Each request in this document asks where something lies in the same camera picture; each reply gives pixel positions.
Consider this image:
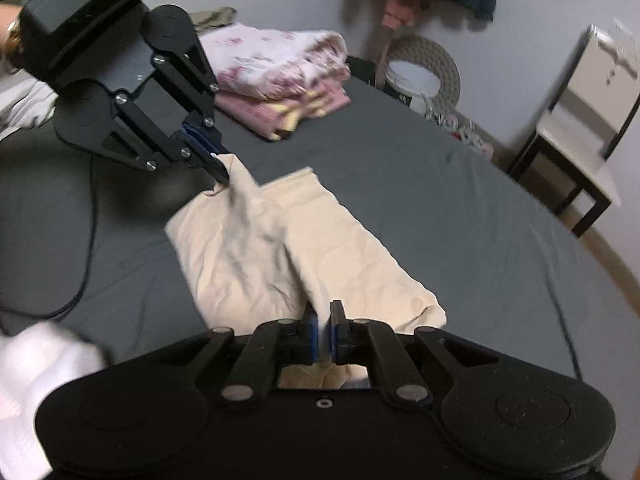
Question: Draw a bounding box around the black cable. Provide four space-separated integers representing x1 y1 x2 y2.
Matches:
0 154 100 322

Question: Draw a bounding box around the beige cloth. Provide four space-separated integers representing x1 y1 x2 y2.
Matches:
165 155 447 389

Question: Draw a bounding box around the pink hanging garment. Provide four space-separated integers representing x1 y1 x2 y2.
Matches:
382 0 423 30

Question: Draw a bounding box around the white floral folded cloth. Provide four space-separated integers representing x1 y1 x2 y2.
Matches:
200 23 350 101

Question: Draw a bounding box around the person's left hand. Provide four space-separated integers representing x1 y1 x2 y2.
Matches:
0 4 23 75

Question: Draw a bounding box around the round woven stool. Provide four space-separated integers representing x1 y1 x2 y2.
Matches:
374 35 461 117

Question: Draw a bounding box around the olive folded garment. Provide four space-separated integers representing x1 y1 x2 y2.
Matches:
189 6 236 35

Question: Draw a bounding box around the pink patterned folded towel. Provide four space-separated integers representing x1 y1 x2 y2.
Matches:
216 79 350 142

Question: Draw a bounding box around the white garment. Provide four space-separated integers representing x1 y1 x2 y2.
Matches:
1 322 105 479

